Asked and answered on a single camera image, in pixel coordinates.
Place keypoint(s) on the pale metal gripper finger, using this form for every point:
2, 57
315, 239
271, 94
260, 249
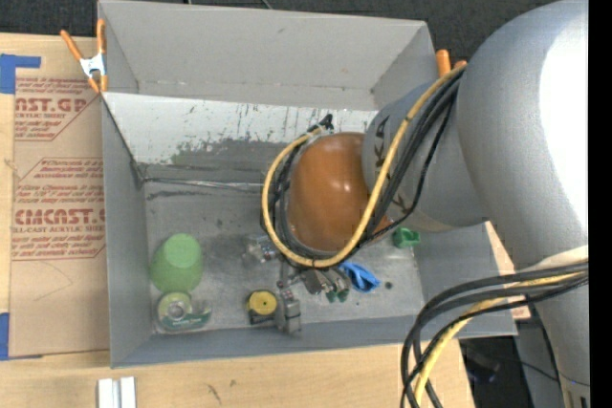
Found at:
294, 313
282, 296

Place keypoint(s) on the yellow and black tape measure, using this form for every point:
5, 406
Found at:
262, 305

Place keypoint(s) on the blue crumpled cloth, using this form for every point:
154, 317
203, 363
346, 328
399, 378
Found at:
359, 277

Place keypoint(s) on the clear glass object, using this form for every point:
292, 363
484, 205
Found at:
258, 251

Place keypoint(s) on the small green plastic object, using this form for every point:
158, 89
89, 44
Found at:
405, 237

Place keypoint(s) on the green tape dispenser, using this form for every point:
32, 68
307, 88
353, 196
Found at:
181, 313

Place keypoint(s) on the green plastic cup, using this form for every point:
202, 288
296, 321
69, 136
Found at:
176, 263

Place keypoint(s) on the grey metal bin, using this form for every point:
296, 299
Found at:
248, 62

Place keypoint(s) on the brown cardboard board red print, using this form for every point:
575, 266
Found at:
52, 205

